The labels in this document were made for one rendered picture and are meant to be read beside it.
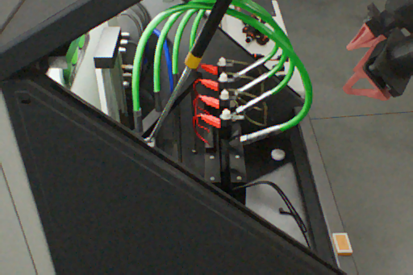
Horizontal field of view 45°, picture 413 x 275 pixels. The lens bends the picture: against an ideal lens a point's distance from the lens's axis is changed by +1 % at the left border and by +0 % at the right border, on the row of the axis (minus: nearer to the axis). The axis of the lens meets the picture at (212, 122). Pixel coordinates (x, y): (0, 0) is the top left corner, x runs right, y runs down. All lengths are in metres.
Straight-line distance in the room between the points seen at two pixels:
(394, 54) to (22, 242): 0.67
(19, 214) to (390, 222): 1.98
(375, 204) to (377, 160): 0.35
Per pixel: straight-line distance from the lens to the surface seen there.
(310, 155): 1.33
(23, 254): 0.95
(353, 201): 2.61
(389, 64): 0.79
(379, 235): 2.49
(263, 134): 1.01
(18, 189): 0.83
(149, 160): 0.75
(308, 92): 0.93
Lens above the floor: 1.79
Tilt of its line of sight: 36 degrees down
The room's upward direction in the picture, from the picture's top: straight up
